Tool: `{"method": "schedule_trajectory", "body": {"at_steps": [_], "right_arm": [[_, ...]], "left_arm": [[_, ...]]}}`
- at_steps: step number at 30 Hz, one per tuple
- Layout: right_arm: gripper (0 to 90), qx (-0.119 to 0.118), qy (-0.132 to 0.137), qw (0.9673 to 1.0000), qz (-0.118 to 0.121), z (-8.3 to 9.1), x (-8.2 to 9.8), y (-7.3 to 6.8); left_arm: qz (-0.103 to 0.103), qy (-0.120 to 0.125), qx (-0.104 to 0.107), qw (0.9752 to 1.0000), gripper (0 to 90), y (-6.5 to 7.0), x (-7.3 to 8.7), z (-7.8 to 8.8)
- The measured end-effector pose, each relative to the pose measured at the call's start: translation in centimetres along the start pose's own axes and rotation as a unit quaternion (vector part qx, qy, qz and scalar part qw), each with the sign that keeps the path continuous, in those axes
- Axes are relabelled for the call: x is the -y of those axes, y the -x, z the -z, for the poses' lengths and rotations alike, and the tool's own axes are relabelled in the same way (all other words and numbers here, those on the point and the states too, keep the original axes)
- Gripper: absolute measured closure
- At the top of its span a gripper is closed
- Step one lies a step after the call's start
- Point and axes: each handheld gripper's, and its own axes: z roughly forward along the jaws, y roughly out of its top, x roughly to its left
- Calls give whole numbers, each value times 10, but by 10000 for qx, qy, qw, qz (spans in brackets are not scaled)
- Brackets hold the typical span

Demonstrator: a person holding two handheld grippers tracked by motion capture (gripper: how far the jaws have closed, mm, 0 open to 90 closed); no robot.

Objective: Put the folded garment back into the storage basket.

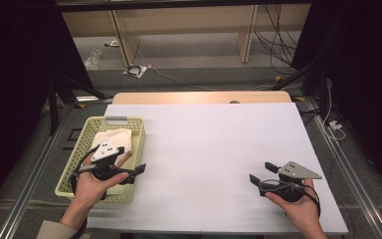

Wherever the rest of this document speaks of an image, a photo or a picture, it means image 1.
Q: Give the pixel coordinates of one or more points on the black curtain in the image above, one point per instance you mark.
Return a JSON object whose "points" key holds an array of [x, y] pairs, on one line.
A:
{"points": [[361, 66], [13, 66]]}

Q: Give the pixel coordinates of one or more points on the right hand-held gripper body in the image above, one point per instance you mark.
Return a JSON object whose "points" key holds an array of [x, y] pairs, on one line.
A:
{"points": [[296, 171]]}

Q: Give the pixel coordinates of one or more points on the pale green perforated plastic basket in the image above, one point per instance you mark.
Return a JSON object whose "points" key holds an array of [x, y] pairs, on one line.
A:
{"points": [[76, 156]]}

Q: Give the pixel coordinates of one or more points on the small white device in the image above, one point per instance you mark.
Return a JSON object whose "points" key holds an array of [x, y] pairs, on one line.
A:
{"points": [[112, 43]]}

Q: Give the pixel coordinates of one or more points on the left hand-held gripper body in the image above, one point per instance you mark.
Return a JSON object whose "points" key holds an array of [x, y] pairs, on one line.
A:
{"points": [[106, 152]]}

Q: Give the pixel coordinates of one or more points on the person's left hand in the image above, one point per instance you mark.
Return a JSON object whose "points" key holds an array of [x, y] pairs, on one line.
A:
{"points": [[91, 192]]}

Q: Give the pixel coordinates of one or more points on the black metal stand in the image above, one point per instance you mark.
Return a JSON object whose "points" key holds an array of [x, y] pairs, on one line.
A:
{"points": [[52, 99], [295, 77]]}

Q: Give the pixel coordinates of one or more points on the clear plastic bag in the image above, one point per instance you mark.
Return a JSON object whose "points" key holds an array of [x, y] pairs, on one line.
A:
{"points": [[93, 60]]}

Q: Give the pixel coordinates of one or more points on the cream baby bodysuit brown trim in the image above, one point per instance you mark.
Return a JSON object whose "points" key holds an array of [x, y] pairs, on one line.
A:
{"points": [[116, 136]]}

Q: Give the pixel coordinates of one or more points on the light wooden desk frame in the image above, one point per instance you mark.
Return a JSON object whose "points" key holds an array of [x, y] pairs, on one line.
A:
{"points": [[185, 20]]}

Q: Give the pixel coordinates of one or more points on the white power adapter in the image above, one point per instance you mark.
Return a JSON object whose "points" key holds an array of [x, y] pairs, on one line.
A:
{"points": [[335, 125]]}

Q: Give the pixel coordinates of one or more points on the aluminium floor rail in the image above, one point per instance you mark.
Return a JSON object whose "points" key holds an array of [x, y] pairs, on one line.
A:
{"points": [[27, 186], [358, 186]]}

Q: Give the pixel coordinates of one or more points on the person's right hand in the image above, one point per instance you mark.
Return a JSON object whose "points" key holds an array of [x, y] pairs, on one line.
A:
{"points": [[301, 214]]}

